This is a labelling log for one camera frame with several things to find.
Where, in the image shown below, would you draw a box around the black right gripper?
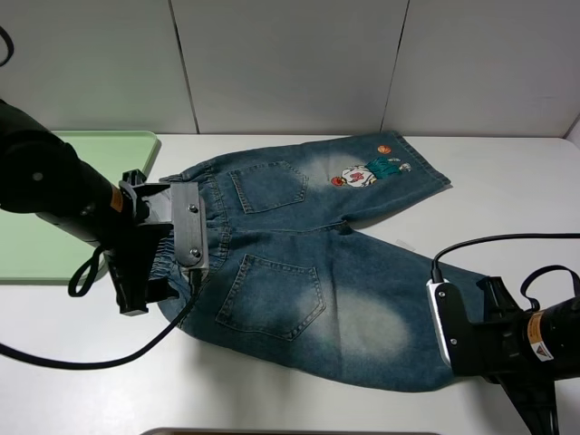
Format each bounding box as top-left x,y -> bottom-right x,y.
451,278 -> 559,434

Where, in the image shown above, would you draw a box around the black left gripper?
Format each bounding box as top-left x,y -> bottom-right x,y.
92,169 -> 177,315

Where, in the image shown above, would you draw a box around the children's blue denim shorts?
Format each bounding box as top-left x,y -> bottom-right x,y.
169,132 -> 454,392

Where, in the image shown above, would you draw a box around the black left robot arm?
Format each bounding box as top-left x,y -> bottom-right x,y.
1,102 -> 179,315

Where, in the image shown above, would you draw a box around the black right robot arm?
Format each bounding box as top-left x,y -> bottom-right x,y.
438,277 -> 579,434

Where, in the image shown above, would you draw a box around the light green plastic tray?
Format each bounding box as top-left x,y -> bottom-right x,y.
0,130 -> 162,286

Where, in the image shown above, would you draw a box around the clear tape strip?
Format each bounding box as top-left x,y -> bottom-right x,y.
395,239 -> 416,252

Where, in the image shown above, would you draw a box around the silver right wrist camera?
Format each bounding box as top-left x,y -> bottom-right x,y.
427,279 -> 472,373

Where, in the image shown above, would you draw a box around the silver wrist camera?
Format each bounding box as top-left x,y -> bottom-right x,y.
170,182 -> 209,272
427,279 -> 472,373

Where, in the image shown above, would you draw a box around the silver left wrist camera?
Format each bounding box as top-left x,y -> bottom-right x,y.
170,182 -> 209,272

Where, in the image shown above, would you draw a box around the black right camera cable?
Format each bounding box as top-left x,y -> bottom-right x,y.
430,232 -> 580,284

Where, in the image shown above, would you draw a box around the black camera cable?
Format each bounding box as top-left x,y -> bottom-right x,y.
430,232 -> 580,284
0,269 -> 203,371

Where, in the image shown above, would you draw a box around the black left camera cable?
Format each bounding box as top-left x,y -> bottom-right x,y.
0,269 -> 203,371

